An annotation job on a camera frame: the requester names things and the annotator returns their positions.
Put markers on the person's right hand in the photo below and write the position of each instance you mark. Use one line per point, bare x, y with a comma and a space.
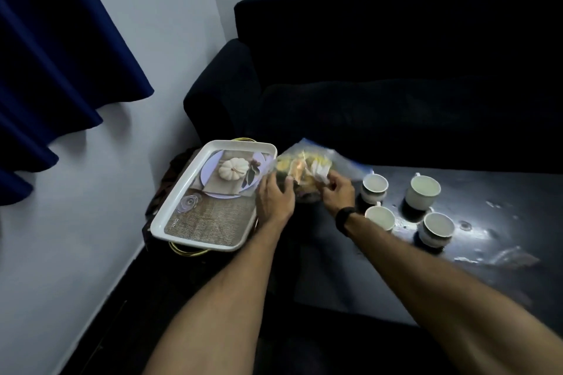
341, 196

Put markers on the person's left hand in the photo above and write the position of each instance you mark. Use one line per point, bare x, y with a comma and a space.
275, 203

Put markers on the clear zip bag blue seal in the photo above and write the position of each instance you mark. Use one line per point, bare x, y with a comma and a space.
345, 164

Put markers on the white cup patterned base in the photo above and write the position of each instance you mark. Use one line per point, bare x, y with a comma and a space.
374, 188
436, 229

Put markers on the plain white cup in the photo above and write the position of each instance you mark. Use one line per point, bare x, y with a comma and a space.
423, 190
380, 217

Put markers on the person's right forearm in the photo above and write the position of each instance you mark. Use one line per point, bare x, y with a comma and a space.
462, 300

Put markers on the person's left forearm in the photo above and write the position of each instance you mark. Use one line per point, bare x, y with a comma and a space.
220, 309

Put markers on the black wristband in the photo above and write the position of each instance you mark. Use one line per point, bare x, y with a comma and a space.
345, 221

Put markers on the white paper packet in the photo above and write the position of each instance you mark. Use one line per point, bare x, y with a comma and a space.
319, 172

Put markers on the white printed serving tray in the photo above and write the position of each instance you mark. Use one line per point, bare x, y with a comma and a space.
211, 221

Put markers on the dark brown side table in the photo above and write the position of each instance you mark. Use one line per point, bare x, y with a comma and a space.
165, 177

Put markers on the dark blue sofa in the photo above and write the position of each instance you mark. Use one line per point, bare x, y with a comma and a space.
396, 58

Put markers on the black table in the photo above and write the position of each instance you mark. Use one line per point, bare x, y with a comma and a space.
484, 282

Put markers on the blue curtain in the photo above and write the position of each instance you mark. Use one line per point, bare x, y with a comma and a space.
53, 58

